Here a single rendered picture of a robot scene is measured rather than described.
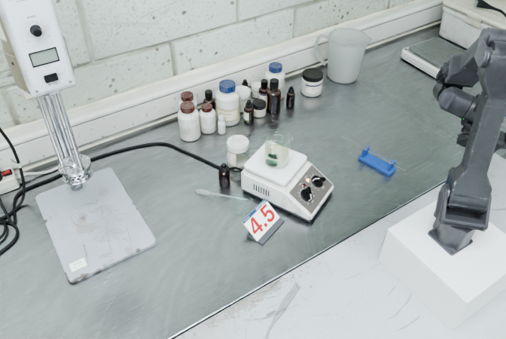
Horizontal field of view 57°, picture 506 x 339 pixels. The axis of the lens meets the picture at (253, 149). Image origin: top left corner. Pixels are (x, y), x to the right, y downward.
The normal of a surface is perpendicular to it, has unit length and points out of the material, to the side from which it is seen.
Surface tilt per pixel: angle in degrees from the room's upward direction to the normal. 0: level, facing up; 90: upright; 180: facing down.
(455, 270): 2
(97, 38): 90
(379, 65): 0
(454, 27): 93
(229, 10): 90
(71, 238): 0
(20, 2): 90
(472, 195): 63
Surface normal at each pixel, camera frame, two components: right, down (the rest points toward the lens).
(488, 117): -0.18, 0.38
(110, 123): 0.55, 0.55
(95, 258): 0.00, -0.76
